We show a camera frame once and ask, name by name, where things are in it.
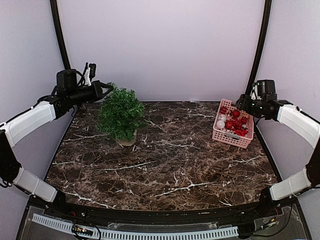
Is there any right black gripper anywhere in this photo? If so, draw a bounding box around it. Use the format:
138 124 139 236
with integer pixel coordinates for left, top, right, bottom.
236 94 265 118

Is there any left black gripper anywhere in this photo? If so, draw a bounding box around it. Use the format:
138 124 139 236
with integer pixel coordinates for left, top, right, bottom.
67 79 114 106

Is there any small green christmas tree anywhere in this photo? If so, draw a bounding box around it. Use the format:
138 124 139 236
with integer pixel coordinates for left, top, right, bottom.
97 82 146 147

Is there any pink plastic basket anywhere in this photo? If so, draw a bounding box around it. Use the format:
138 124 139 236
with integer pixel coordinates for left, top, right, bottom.
212 99 254 149

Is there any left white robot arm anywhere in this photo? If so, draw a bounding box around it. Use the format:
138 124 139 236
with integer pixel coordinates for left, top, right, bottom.
0 64 113 218

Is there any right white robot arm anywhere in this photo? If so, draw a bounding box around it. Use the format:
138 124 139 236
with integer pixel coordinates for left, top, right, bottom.
236 79 320 217

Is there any red ball ornament cluster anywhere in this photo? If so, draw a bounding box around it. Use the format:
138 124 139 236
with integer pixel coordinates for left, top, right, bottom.
218 106 250 137

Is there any white ball ornament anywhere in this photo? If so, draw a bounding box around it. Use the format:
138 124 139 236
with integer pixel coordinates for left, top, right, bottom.
216 120 226 130

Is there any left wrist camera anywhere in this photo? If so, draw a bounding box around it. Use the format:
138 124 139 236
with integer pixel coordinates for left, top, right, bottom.
83 62 97 86

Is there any right black frame pole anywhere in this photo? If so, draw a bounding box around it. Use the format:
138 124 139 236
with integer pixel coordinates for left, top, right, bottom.
244 0 272 96

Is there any black frame pole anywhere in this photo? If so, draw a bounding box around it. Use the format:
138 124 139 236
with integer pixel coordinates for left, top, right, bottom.
49 0 81 103
244 0 272 96

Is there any left black frame pole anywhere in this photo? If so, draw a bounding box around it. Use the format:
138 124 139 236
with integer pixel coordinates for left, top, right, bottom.
49 0 81 103

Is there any white perforated cable duct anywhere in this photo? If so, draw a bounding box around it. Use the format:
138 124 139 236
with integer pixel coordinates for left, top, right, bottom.
31 213 239 240

